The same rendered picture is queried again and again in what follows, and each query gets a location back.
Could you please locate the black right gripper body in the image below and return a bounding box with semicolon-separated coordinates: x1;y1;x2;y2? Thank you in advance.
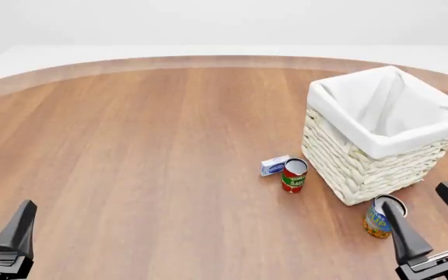
396;241;448;280

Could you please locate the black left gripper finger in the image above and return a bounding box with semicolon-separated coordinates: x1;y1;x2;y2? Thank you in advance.
0;199;38;262

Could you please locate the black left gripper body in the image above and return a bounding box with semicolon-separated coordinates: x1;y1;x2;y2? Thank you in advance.
0;254;35;280

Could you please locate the white woven basket with liner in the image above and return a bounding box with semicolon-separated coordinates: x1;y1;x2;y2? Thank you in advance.
300;65;448;207

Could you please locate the blue yellow soup can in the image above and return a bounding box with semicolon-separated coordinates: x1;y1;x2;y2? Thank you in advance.
362;194;408;240

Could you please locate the red tomato sauce can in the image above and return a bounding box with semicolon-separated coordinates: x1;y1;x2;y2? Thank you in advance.
280;156;310;194

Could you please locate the small blue white box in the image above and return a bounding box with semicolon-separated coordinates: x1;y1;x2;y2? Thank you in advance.
260;154;292;177

